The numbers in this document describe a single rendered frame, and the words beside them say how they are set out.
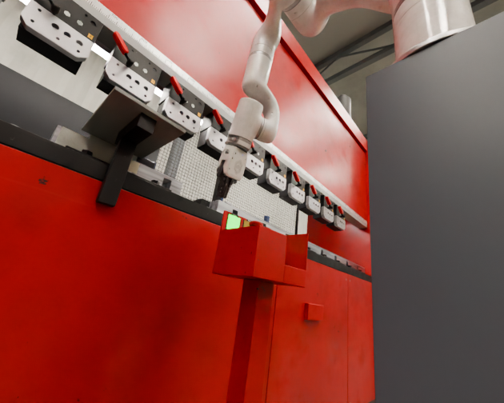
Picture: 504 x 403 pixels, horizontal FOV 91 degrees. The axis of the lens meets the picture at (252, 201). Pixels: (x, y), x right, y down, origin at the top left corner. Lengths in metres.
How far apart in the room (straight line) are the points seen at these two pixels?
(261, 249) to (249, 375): 0.28
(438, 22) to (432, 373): 0.50
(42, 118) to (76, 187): 0.77
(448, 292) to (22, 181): 0.72
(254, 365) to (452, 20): 0.76
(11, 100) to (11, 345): 1.01
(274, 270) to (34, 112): 1.20
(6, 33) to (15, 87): 4.54
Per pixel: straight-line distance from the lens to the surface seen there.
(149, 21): 1.16
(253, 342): 0.67
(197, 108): 1.08
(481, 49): 0.47
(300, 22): 1.07
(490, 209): 0.35
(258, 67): 0.96
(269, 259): 0.61
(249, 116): 0.83
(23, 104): 1.44
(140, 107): 0.67
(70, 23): 1.00
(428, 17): 0.60
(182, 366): 0.85
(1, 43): 5.90
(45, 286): 0.67
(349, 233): 2.58
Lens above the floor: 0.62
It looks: 20 degrees up
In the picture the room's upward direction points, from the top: 9 degrees clockwise
